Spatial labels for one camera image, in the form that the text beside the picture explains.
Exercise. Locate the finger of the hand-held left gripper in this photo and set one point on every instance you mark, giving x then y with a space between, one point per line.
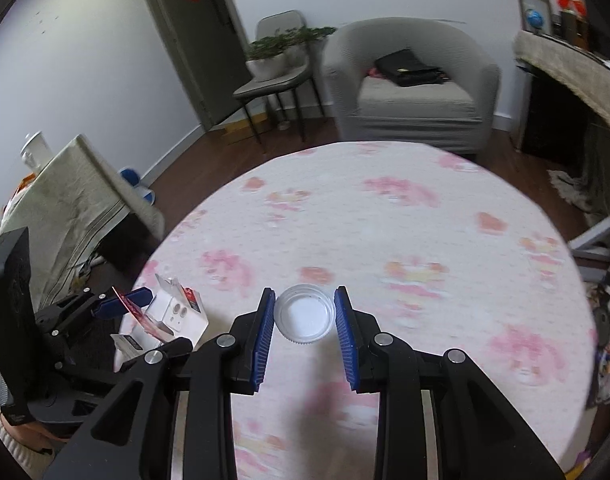
85 372
130 300

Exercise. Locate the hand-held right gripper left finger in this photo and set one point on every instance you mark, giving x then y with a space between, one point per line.
264 345

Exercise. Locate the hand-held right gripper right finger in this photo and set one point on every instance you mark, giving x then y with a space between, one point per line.
346 345

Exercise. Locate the red label carton box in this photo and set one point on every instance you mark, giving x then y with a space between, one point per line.
142 317

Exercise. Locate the white plastic lid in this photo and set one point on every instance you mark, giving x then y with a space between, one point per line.
305 317

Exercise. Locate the person's left forearm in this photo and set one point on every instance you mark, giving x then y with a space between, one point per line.
15 460

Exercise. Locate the white carton box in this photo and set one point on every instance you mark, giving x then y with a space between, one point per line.
185 315

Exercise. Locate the beige table cloth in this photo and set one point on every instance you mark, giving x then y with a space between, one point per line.
75 200

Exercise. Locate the blue and white floor object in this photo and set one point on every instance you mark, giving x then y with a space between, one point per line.
135 185

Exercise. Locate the orange bag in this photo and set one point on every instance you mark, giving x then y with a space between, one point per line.
22 190

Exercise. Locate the white jar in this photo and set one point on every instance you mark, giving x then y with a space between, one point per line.
36 150

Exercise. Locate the flat cardboard piece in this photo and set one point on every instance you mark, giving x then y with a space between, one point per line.
245 132

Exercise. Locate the grey armchair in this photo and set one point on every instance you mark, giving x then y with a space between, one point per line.
415 105

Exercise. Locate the grey-green door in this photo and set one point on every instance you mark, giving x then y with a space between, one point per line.
195 50

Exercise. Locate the grey dining chair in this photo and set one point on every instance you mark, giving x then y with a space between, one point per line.
275 82

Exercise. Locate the grey metal rack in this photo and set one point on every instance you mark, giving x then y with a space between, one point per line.
595 240

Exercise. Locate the potted plant large white pot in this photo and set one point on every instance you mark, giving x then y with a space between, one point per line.
267 65

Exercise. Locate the pink cloth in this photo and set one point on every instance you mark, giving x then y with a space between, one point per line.
374 73

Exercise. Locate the black bag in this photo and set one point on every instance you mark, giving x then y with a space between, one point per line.
410 67

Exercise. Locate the potted plant small white pot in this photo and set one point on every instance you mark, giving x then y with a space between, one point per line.
297 52

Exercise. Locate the beige fringed desk cloth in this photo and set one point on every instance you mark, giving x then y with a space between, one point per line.
575 70

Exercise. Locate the small blue globe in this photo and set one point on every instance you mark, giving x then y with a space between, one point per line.
535 17

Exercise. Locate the brown speaker box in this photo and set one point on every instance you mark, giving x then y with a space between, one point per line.
575 27

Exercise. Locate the red desk ornament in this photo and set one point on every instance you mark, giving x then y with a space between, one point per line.
572 4

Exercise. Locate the picture frame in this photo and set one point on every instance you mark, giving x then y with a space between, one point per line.
522 0

